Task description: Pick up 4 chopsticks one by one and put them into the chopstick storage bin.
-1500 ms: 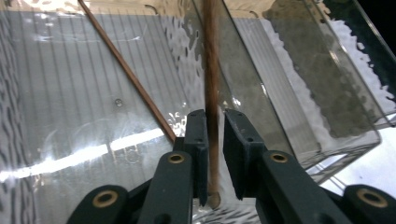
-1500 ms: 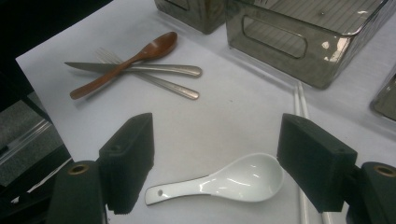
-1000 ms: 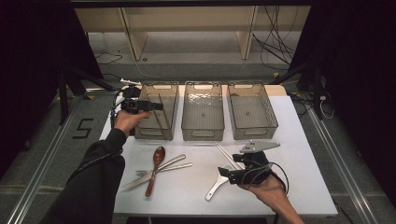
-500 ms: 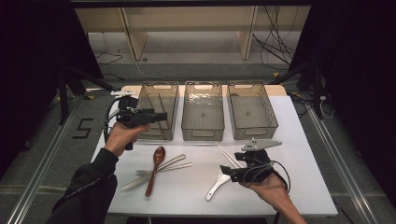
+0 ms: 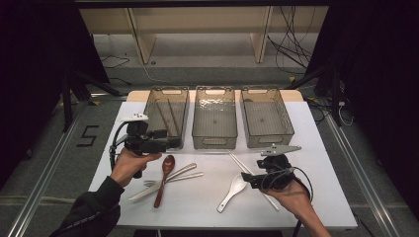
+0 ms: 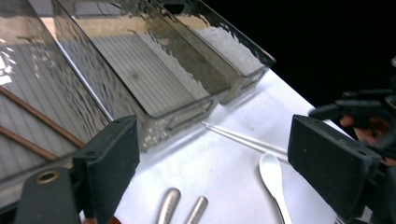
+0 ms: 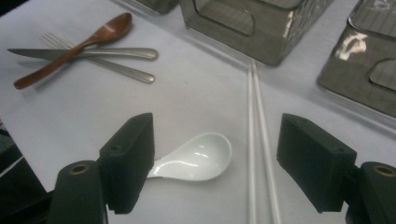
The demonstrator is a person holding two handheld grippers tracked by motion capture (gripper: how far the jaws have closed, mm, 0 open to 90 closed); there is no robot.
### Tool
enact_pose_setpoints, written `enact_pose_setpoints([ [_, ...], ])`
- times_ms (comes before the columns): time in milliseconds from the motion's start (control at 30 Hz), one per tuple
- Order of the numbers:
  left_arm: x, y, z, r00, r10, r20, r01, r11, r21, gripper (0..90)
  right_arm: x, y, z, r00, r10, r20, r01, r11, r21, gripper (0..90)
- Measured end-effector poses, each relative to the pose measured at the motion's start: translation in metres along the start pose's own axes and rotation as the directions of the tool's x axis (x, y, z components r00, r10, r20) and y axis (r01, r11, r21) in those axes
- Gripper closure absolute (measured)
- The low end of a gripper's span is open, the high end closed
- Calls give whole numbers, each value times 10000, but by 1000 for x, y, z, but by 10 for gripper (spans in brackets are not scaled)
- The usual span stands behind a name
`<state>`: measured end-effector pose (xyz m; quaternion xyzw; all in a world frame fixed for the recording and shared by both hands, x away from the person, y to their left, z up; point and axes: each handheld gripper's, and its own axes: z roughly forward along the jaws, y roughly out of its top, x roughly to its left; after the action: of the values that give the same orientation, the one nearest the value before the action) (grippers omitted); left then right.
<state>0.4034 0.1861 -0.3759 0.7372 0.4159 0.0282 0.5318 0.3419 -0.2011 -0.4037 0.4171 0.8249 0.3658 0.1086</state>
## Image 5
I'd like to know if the white floor cable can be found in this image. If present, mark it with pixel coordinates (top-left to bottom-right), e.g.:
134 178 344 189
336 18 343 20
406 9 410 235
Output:
124 48 172 86

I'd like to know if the person's right hand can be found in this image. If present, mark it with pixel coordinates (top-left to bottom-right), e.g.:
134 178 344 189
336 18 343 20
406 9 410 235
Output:
263 180 313 220

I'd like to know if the black floor cable bundle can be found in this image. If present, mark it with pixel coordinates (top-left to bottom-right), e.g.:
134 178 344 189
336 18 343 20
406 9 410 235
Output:
266 6 318 76

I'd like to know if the brown wooden spoon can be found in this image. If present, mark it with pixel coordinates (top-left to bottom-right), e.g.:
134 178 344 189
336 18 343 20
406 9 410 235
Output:
153 154 176 209

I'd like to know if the thin black floor cable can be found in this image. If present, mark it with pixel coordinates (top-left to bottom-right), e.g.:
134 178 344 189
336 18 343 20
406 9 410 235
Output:
99 54 131 70

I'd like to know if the person's left hand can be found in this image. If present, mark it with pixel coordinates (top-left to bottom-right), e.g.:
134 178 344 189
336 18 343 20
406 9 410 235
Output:
110 147 163 190

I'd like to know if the black metal stand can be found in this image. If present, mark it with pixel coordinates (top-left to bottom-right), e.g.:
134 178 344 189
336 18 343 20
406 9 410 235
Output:
286 62 344 127
59 65 124 133

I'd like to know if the right hand-held gripper cable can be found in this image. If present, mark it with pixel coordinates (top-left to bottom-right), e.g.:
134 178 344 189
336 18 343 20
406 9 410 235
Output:
261 166 314 202

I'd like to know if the black curtain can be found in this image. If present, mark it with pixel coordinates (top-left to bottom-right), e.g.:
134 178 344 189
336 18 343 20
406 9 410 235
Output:
0 0 111 192
304 0 419 211

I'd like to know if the grey transparent plastic bin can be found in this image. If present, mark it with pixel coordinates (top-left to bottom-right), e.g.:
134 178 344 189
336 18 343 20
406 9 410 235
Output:
192 85 239 151
143 86 191 150
239 85 295 149

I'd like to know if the white chopstick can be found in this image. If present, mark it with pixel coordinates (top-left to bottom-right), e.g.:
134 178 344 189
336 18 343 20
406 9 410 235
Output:
228 151 281 211

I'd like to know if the hand-held gripper cable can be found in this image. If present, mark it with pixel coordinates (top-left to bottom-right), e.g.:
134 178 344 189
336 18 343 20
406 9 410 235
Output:
108 121 130 172
261 166 314 202

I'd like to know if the white ceramic spoon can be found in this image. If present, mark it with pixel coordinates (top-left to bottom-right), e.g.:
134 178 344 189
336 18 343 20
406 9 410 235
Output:
215 173 248 214

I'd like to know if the silver metal fork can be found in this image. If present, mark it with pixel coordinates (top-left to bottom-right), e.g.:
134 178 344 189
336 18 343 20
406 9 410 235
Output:
143 171 205 188

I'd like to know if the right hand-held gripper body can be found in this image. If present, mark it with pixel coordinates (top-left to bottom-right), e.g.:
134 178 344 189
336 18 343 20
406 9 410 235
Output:
260 143 302 192

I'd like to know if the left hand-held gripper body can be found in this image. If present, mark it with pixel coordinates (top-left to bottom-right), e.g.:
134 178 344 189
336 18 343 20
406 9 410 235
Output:
119 113 169 180

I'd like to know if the white table sheet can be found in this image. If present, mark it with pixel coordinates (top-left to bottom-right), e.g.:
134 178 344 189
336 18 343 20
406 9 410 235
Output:
74 100 359 230

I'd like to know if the black frame bar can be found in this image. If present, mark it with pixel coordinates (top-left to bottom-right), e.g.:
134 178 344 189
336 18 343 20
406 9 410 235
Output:
73 0 330 9

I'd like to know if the light wooden shelf unit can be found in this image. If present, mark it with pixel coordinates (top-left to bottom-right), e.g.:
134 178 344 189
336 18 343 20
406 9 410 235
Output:
78 6 330 65

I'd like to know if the long aluminium rail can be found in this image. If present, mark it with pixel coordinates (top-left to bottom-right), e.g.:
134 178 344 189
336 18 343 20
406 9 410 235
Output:
6 98 92 237
324 115 403 237

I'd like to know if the short aluminium rail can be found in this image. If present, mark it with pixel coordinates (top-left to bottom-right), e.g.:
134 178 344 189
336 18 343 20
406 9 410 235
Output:
90 93 128 102

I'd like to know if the left hand-held gripper cable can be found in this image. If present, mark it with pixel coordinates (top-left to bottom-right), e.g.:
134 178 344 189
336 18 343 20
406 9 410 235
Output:
108 121 130 172

